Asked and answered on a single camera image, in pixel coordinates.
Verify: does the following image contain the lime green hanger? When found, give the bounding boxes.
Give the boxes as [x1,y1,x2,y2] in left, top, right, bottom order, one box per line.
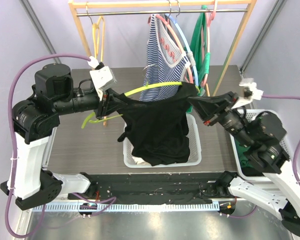
[81,81,186,129]

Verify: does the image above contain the black tank top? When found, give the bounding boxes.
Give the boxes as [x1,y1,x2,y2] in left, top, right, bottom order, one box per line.
[117,83,197,167]

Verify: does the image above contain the white tank top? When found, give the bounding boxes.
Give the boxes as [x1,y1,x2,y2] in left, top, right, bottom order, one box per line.
[132,156,151,166]

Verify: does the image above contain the blue striped tank top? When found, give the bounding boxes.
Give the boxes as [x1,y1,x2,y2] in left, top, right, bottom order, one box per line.
[139,13,191,102]

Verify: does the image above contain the yellow plastic hanger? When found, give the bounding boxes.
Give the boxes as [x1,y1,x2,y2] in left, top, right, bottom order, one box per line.
[85,3,106,62]

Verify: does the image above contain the pink hanger with striped top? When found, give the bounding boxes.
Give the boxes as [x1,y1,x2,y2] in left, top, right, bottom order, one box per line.
[147,0,195,85]

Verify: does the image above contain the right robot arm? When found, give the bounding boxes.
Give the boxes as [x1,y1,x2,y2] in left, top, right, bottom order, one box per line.
[188,92,300,237]

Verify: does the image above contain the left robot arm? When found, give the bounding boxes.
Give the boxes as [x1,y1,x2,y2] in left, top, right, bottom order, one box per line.
[11,63,126,211]

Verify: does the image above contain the light blue hanger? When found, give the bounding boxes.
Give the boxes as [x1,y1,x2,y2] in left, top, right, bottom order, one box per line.
[167,0,199,87]

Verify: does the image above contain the green tank top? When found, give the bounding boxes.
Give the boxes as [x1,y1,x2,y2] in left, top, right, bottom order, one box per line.
[186,5,212,113]

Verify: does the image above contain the pink hanger with green top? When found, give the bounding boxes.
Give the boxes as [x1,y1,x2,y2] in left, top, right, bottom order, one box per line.
[200,0,218,92]

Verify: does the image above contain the white basket right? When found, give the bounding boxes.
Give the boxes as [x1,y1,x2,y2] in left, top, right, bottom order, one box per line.
[229,109,293,182]

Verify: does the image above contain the white basket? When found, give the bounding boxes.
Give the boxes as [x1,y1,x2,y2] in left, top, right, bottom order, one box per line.
[229,109,293,182]
[123,113,202,169]

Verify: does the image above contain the wooden clothes rack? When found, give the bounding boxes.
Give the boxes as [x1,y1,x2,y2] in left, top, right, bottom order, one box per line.
[67,0,259,127]

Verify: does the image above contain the white basket centre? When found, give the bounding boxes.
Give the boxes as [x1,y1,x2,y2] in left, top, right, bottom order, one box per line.
[123,113,202,169]

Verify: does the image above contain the green cloth in basket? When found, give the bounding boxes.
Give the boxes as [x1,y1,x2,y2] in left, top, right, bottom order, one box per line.
[234,139,253,168]

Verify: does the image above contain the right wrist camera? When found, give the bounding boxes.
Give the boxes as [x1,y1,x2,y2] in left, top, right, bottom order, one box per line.
[232,78,264,109]

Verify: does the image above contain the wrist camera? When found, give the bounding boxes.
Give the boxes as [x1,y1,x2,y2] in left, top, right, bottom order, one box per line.
[232,78,264,109]
[89,66,117,99]

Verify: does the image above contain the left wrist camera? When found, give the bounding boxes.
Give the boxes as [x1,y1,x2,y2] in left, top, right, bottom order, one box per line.
[89,66,117,99]

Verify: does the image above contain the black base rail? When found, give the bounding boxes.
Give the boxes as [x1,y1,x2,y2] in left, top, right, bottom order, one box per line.
[61,171,234,205]

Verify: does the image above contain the white slotted cable duct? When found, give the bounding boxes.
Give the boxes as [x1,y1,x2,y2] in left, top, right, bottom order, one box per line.
[45,201,220,212]

